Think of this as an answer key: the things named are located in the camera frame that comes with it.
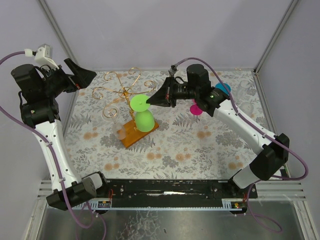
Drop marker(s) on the clear wine glass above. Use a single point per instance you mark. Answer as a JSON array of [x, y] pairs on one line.
[[242, 89], [111, 113], [247, 108]]

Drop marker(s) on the pink wine glass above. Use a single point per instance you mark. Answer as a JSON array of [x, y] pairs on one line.
[[195, 110]]

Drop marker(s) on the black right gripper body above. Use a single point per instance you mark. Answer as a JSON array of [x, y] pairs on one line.
[[169, 91]]

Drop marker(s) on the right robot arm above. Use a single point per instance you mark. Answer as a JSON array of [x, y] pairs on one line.
[[271, 150]]

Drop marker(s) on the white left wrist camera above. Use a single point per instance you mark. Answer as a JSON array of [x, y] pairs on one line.
[[43, 57]]

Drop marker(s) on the gold wire glass rack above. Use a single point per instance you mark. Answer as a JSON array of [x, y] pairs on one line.
[[126, 86]]

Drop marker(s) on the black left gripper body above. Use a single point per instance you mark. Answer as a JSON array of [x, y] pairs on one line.
[[70, 81]]

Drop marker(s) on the clear wine glass front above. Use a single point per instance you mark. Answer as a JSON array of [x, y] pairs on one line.
[[111, 113]]

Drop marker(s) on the green wine glass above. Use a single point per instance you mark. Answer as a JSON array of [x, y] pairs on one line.
[[144, 119]]

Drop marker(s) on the floral table mat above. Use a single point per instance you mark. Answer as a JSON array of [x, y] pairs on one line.
[[185, 146]]

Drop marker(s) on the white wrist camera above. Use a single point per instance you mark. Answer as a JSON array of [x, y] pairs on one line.
[[175, 71], [43, 57]]

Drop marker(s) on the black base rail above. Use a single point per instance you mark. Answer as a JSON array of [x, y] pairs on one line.
[[169, 194]]

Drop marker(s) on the blue wine glass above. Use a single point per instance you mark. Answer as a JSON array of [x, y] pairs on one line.
[[224, 87]]

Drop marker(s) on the white slotted cable duct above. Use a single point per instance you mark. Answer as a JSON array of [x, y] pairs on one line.
[[95, 204]]

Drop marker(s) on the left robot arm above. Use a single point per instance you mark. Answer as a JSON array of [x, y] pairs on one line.
[[40, 112]]

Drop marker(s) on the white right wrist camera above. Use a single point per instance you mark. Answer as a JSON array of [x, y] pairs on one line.
[[175, 71]]

